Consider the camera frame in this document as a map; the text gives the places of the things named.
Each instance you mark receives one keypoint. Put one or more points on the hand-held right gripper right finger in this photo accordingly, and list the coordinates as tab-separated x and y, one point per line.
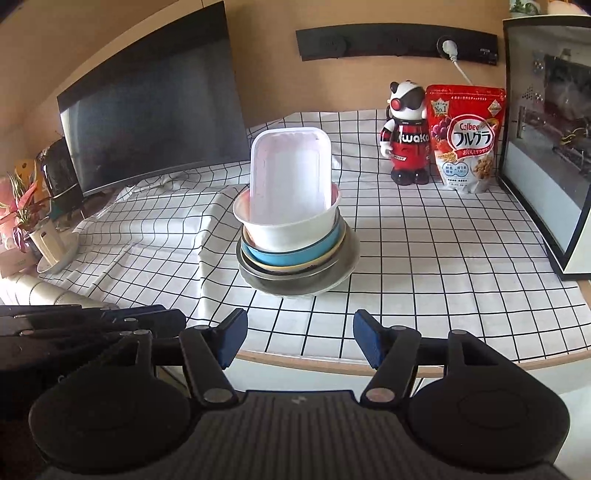
369	341

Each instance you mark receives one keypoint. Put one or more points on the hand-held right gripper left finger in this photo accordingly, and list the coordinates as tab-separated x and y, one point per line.
231	339

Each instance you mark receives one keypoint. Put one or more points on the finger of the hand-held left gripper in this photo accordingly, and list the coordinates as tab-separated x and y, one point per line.
138	323
83	311

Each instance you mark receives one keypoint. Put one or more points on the stainless steel bowl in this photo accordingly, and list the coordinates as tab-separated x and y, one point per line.
348	256

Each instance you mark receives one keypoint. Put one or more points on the yellow-sided white bowl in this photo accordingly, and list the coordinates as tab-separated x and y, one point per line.
334	251

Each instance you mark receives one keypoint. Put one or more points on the blue bowl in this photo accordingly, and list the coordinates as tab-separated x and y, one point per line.
295	259

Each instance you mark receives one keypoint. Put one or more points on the white bowl with orange logo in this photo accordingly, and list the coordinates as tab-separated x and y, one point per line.
295	235

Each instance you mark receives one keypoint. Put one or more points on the white foam tray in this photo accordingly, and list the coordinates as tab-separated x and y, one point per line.
291	175

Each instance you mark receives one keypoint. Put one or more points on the rolled checkered sheet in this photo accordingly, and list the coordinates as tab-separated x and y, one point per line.
60	290

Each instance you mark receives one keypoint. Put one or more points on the white saucer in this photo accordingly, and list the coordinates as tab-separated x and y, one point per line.
69	251

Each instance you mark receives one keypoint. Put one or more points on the potted red-leaf plant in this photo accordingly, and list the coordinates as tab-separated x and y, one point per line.
27	207

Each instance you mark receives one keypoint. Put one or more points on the black glossy appliance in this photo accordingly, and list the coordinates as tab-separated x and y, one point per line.
60	170

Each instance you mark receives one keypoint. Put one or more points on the red and black robot toy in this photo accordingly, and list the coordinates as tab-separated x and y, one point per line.
408	138

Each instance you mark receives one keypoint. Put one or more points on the black monitor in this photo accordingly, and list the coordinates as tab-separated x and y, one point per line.
157	110

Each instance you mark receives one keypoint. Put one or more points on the red cereal bag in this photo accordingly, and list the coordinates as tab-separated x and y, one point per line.
466	138

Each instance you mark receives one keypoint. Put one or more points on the black wall power strip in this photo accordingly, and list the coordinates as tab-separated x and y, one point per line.
383	44

